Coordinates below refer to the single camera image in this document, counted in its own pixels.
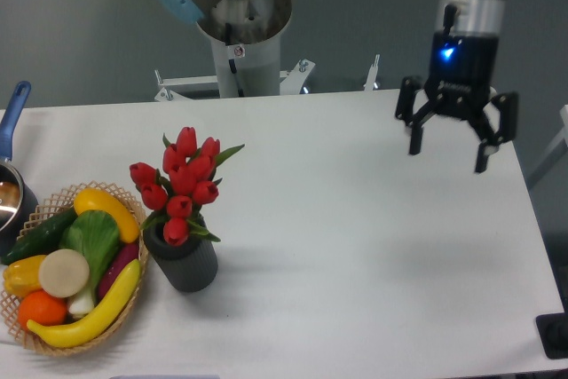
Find black device at table edge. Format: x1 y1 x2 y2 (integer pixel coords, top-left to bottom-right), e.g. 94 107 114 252
535 312 567 359

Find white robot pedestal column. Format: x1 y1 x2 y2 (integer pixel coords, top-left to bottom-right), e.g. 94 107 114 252
198 0 292 98

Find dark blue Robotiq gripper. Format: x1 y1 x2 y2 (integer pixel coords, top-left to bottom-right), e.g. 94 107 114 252
394 30 520 175

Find purple sweet potato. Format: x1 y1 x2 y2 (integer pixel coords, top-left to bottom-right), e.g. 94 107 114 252
97 243 139 301

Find yellow bell pepper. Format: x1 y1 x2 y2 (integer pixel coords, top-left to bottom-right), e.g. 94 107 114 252
3 255 46 298

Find beige round radish slice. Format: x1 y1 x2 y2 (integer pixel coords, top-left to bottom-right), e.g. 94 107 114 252
38 249 90 298

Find woven wicker basket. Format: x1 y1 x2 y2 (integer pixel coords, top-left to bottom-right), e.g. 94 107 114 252
0 180 150 357

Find green cucumber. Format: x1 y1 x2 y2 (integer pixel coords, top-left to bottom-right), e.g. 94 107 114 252
1 209 77 265

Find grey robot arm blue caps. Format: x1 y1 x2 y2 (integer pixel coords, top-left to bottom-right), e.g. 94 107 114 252
159 0 518 173

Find yellow squash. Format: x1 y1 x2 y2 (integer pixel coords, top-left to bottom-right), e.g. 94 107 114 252
73 187 140 243

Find dark grey ribbed vase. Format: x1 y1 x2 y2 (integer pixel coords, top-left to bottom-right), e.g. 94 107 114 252
143 224 218 293

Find blue handled saucepan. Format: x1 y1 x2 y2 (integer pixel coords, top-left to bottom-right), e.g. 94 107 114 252
1 81 37 256

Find red tulip bouquet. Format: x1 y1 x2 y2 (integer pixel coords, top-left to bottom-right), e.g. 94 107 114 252
130 127 244 247

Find orange fruit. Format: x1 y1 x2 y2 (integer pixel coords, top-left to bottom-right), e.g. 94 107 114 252
18 290 67 331

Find white furniture piece right edge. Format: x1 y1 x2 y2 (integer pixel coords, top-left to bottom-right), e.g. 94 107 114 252
525 105 567 191

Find yellow banana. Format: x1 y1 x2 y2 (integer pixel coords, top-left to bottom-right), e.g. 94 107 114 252
27 259 141 349

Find green leafy bok choy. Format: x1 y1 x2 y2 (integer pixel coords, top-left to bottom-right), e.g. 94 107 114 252
59 210 120 320

